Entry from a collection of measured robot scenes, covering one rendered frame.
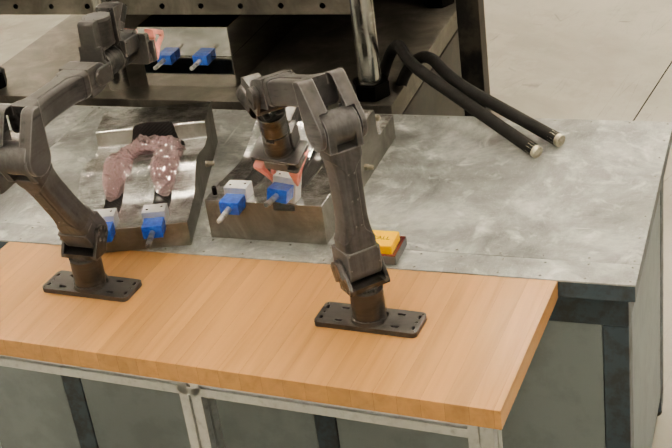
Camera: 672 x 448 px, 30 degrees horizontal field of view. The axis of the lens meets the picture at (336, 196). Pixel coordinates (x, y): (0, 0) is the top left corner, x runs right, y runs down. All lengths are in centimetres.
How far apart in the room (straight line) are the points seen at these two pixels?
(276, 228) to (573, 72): 289
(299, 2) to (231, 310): 111
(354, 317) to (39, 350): 61
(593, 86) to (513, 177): 244
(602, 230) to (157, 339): 89
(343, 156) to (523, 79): 317
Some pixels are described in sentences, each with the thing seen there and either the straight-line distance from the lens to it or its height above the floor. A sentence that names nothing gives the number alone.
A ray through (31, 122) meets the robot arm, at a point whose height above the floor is 122.
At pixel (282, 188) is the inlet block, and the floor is 94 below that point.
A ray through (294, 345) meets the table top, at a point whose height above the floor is 80.
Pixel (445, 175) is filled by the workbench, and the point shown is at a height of 80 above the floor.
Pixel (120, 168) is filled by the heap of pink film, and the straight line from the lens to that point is 279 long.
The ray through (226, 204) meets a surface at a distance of 256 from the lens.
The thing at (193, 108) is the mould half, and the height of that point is 91.
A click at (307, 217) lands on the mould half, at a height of 86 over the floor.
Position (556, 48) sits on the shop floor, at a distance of 556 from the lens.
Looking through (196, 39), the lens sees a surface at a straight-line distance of 342.
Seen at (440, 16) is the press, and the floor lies 78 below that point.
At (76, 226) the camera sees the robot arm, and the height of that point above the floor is 96.
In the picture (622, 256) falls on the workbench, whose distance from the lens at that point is 245.
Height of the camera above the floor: 207
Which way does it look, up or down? 28 degrees down
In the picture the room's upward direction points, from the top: 8 degrees counter-clockwise
